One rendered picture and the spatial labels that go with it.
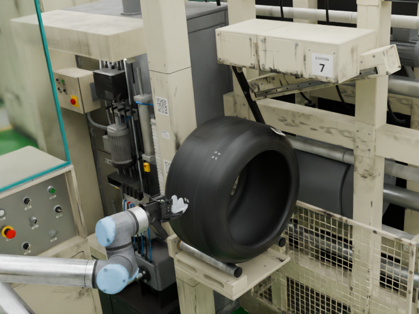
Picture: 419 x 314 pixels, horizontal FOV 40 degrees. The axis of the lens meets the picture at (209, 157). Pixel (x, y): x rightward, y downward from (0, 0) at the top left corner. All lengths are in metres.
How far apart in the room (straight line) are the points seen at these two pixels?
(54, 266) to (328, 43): 1.18
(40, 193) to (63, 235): 0.25
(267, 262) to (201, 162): 0.65
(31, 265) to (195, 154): 0.72
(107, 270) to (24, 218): 0.86
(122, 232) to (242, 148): 0.55
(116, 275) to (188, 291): 1.05
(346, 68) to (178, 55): 0.67
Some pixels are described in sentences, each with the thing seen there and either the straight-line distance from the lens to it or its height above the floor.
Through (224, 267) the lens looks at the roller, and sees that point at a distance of 2.35.
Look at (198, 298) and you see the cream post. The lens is 2.80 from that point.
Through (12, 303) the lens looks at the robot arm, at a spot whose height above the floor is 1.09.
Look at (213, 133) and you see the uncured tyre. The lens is 2.18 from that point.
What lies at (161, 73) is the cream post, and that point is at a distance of 2.32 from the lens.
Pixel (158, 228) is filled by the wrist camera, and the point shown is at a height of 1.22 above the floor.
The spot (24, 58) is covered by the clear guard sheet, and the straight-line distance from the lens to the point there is 2.38.
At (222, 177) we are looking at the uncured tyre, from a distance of 2.06.
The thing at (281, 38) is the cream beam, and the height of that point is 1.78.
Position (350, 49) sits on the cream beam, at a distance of 2.10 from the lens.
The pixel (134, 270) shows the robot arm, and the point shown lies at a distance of 1.95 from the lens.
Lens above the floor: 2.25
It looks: 24 degrees down
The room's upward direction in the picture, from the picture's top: 5 degrees counter-clockwise
